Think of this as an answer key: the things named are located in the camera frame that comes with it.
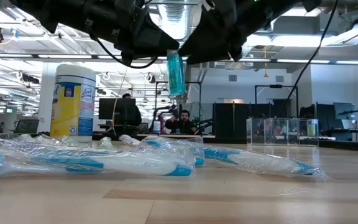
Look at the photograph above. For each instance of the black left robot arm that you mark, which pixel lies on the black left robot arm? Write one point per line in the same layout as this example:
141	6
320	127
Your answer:
57	9

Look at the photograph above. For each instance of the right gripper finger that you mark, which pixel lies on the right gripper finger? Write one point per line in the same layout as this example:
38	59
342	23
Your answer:
210	40

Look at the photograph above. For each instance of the silver ceiling duct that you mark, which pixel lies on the silver ceiling duct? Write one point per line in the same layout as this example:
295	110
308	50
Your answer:
176	21

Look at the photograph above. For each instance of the wooden desk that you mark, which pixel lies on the wooden desk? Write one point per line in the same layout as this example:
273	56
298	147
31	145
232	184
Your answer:
172	136

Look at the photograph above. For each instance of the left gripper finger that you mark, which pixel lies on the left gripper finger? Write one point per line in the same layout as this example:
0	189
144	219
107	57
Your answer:
148	37

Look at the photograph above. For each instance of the black aluminium table frame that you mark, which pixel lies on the black aluminium table frame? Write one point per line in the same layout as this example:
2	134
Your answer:
346	145

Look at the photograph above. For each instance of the long ceiling light strip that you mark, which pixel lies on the long ceiling light strip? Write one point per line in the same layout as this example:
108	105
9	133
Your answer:
64	56

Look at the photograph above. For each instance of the black computer monitor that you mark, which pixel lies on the black computer monitor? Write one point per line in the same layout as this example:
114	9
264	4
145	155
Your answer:
117	109

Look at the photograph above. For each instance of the black background robot arm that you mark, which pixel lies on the black background robot arm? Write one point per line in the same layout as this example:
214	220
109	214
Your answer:
163	109
205	126

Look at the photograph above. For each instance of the person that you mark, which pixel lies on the person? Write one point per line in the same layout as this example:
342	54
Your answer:
182	126
137	116

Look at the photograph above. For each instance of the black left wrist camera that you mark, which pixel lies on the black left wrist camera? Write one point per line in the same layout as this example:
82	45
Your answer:
128	59

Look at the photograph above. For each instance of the white pillar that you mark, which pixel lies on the white pillar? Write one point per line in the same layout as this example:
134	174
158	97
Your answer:
45	99

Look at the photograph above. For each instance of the green cup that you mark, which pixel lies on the green cup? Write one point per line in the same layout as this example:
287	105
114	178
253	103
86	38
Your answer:
312	130

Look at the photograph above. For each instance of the clear acrylic organizer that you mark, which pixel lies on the clear acrylic organizer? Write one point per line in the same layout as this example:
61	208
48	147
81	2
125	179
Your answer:
259	132

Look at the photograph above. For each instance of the yellow disinfecting wipes canister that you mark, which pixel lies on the yellow disinfecting wipes canister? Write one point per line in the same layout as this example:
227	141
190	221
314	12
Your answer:
70	109

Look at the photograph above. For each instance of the white bottle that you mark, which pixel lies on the white bottle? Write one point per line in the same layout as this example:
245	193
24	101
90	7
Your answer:
157	127

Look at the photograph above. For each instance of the black partition panels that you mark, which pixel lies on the black partition panels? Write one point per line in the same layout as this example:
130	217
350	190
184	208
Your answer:
228	121

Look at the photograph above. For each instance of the black frame rig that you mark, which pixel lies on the black frame rig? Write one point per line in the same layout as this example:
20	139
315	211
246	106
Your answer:
193	82
275	86

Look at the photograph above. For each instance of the teal mouthwash bottle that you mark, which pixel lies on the teal mouthwash bottle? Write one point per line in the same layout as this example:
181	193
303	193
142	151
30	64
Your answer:
176	74

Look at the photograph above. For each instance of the green toothbrush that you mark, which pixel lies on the green toothbrush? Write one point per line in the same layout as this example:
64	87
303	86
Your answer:
106	143

